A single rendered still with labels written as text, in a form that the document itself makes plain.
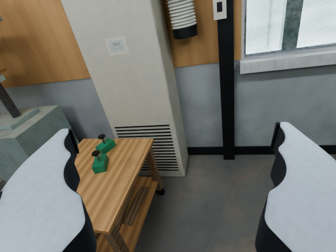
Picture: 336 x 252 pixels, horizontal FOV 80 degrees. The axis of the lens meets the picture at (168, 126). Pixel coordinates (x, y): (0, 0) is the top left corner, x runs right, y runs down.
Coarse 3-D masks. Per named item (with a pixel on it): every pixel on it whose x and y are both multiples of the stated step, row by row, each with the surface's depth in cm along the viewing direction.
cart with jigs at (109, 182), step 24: (96, 144) 143; (120, 144) 137; (144, 144) 132; (96, 168) 115; (120, 168) 117; (96, 192) 104; (120, 192) 101; (144, 192) 141; (96, 216) 92; (120, 216) 128; (144, 216) 127; (96, 240) 119; (120, 240) 98
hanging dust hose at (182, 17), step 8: (168, 0) 115; (176, 0) 111; (184, 0) 112; (192, 0) 114; (176, 8) 113; (184, 8) 113; (192, 8) 117; (176, 16) 117; (184, 16) 115; (192, 16) 118; (176, 24) 119; (184, 24) 118; (192, 24) 118; (176, 32) 121; (184, 32) 119; (192, 32) 120
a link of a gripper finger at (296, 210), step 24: (288, 144) 9; (312, 144) 9; (288, 168) 8; (312, 168) 8; (288, 192) 7; (312, 192) 7; (264, 216) 6; (288, 216) 6; (312, 216) 6; (264, 240) 6; (288, 240) 5; (312, 240) 5
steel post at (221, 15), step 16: (224, 0) 114; (224, 16) 118; (224, 32) 125; (224, 48) 130; (224, 64) 136; (224, 80) 142; (224, 96) 148; (224, 112) 156; (224, 128) 163; (224, 144) 172
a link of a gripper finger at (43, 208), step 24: (48, 144) 10; (72, 144) 11; (24, 168) 8; (48, 168) 8; (72, 168) 9; (24, 192) 7; (48, 192) 7; (72, 192) 7; (0, 216) 6; (24, 216) 6; (48, 216) 6; (72, 216) 6; (0, 240) 6; (24, 240) 6; (48, 240) 6; (72, 240) 6
